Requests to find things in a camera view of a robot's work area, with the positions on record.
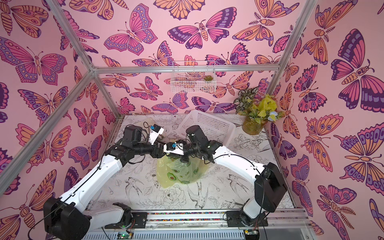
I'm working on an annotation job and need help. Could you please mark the potted plant yellow green leaves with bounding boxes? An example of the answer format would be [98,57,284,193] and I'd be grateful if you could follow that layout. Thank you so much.
[234,87,285,135]

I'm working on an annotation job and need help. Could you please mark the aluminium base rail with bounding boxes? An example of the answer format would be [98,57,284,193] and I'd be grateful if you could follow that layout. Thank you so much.
[84,209,318,240]

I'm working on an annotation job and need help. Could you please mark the white wire wall basket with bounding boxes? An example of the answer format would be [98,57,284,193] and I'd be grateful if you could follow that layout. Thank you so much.
[169,60,217,94]

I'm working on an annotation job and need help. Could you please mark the white plastic perforated basket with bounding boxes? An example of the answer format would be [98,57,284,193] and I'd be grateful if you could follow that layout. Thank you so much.
[175,110,236,147]

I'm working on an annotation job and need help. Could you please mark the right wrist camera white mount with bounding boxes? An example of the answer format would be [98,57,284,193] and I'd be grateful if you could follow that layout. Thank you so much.
[163,143,184,156]

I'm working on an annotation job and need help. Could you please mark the yellow-green plastic bag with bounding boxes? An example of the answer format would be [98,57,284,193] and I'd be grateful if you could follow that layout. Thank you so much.
[156,155,210,189]

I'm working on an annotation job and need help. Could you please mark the small green item in wire basket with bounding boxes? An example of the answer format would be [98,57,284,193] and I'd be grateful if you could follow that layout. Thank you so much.
[204,76,214,82]

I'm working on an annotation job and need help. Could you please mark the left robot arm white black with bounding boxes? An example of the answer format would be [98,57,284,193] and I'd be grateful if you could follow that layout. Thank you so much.
[43,125,164,240]

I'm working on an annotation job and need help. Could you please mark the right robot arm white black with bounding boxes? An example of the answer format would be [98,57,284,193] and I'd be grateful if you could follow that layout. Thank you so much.
[181,125,288,227]

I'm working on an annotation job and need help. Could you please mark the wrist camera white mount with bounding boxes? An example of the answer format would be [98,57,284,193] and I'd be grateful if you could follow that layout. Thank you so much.
[163,143,184,156]
[148,124,164,145]

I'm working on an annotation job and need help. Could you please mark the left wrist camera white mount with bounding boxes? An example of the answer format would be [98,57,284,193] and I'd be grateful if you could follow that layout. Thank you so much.
[148,124,164,145]

